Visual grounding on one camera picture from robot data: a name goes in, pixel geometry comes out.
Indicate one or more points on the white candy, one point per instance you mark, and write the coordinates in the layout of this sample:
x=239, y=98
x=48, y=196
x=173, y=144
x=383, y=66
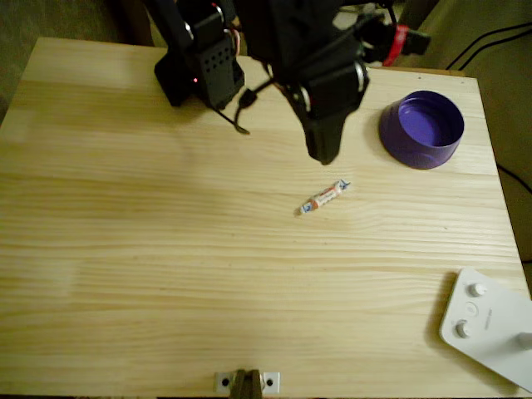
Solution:
x=324, y=198

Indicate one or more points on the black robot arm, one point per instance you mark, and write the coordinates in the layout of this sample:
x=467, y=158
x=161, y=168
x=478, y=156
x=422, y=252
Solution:
x=208, y=70

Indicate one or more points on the purple bowl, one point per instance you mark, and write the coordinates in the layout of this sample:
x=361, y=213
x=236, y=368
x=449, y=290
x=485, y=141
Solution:
x=428, y=124

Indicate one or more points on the black block with red band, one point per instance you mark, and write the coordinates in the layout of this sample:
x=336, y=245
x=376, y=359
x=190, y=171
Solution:
x=395, y=43

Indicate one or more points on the brown wooden furniture leg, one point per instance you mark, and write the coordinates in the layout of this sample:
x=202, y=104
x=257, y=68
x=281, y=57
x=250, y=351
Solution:
x=420, y=12

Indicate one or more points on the white lamp base with knobs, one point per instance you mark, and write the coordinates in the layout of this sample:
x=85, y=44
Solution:
x=482, y=324

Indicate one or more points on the silver metal bracket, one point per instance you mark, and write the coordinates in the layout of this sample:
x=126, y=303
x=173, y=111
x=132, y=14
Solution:
x=270, y=381

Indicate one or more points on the black stand post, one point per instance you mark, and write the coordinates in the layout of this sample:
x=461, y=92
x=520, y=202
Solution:
x=246, y=384

